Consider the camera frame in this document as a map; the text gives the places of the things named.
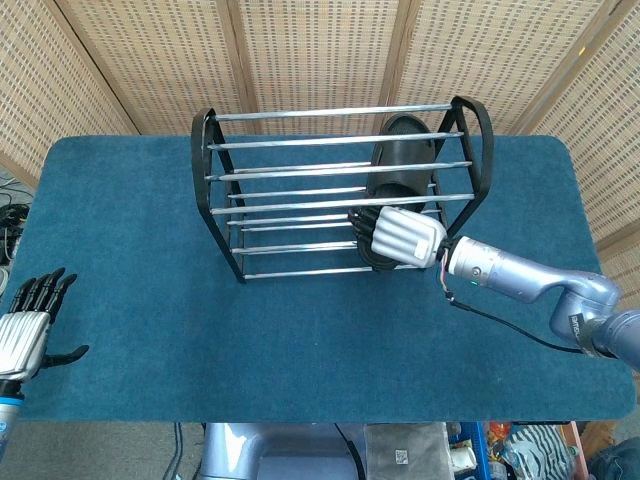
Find black white striped cloth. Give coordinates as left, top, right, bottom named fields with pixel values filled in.
left=501, top=424, right=576, bottom=480

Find black slide sandal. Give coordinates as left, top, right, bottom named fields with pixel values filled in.
left=355, top=113, right=435, bottom=274

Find blue metal frame post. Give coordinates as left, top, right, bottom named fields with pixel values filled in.
left=446, top=422, right=487, bottom=480

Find grey cables under table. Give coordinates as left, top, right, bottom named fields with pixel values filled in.
left=167, top=422, right=185, bottom=480

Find grey cloth with QR code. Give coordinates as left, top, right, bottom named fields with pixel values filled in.
left=363, top=423, right=451, bottom=480

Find black cable over robot base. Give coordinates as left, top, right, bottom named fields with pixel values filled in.
left=333, top=423, right=369, bottom=480

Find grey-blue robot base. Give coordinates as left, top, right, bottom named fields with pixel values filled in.
left=198, top=422, right=369, bottom=480

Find tangle of cables on floor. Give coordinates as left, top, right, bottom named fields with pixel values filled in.
left=0, top=169, right=36, bottom=266

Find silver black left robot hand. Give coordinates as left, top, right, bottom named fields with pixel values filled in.
left=0, top=267, right=90, bottom=384

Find black and chrome shoe rack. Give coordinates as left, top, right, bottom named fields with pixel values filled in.
left=190, top=95, right=496, bottom=285

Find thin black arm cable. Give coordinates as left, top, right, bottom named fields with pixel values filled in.
left=439, top=249, right=601, bottom=357

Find woven bamboo folding screen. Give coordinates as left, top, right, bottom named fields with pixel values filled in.
left=0, top=0, right=640, bottom=321

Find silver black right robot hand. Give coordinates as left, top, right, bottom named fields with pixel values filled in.
left=347, top=204, right=448, bottom=269

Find blue carpet mat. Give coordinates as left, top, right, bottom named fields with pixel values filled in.
left=9, top=133, right=636, bottom=425

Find white paper cup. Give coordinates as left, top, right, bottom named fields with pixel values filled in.
left=450, top=445, right=476, bottom=472

